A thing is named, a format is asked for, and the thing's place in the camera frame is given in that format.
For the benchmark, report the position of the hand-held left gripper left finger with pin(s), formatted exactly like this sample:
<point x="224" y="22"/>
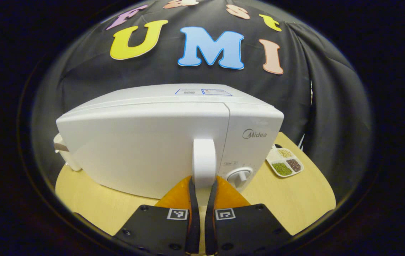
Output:
<point x="194" y="220"/>

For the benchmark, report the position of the black backdrop cloth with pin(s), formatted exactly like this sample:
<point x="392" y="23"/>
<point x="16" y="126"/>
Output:
<point x="81" y="71"/>

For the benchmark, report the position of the white toaster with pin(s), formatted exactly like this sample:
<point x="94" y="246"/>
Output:
<point x="65" y="158"/>

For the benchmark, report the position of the white microwave oven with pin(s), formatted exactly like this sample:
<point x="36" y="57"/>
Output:
<point x="134" y="142"/>

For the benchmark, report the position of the dark red beans pile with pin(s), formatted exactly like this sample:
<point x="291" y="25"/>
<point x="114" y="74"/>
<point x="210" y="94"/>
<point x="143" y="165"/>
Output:
<point x="294" y="165"/>

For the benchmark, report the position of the green beans pile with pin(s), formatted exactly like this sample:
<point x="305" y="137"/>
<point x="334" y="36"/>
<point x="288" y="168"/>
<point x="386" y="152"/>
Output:
<point x="282" y="168"/>

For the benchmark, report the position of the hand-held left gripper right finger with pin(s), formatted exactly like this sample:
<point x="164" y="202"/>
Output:
<point x="210" y="220"/>

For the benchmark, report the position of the white divided dish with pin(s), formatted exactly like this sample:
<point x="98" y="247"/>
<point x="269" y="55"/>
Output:
<point x="272" y="158"/>

